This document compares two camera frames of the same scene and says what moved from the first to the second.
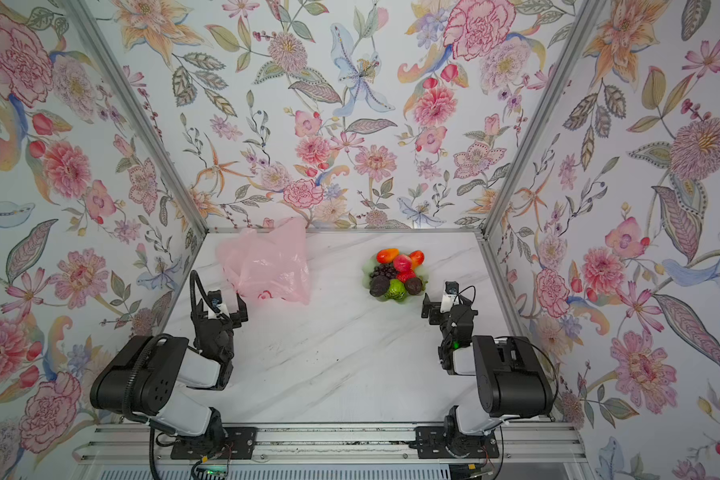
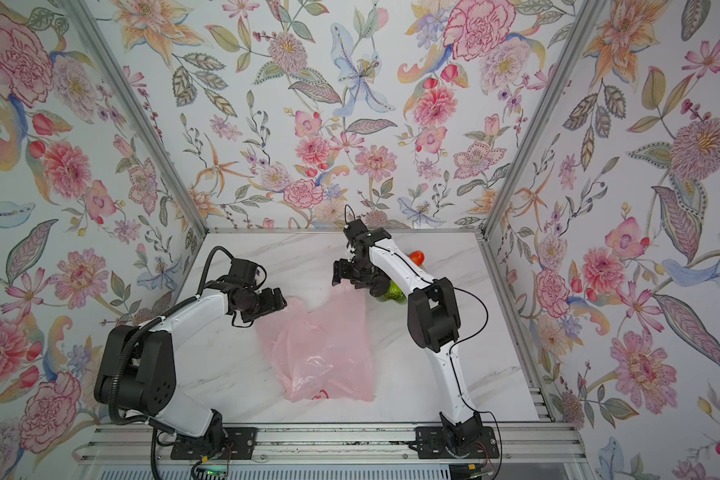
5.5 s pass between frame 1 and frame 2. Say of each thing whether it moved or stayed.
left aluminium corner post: stayed
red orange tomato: stayed
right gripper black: moved
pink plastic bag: moved
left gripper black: moved
